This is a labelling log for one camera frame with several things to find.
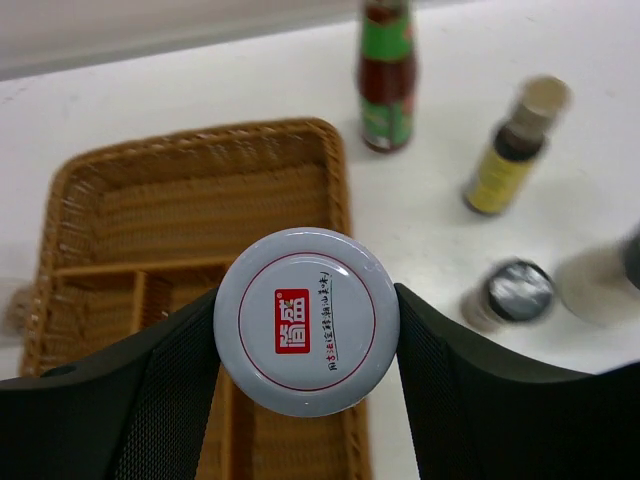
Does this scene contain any green-label red sauce bottle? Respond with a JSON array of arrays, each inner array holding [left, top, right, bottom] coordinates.
[[356, 1, 418, 153]]

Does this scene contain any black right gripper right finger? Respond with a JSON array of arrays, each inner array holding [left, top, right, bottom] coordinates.
[[396, 285, 639, 479]]

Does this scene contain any brown wicker divided basket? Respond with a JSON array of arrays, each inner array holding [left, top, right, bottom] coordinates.
[[19, 118, 372, 479]]

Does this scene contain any black-cap pepper grinder jar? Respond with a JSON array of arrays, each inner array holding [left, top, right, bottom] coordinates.
[[460, 258, 556, 332]]

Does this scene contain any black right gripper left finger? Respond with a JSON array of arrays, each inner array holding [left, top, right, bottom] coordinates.
[[1, 291, 220, 479]]

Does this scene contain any white-lid brown sauce jar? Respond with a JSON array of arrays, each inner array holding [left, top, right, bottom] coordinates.
[[213, 227, 400, 418]]

